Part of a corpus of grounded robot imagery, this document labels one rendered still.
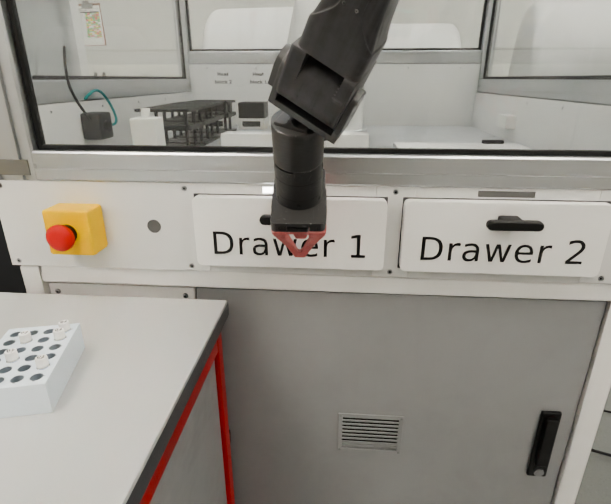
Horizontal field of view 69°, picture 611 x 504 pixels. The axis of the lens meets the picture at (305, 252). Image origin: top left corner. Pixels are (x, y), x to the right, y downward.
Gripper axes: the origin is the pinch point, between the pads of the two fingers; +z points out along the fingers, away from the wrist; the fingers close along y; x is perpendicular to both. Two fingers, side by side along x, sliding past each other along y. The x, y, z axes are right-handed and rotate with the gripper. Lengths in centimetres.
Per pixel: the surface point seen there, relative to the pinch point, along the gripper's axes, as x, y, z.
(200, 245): 15.7, 4.0, 5.3
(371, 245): -10.5, 3.2, 3.9
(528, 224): -30.8, 1.4, -2.9
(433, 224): -19.3, 4.4, 0.5
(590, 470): -86, -3, 98
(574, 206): -38.3, 5.0, -2.9
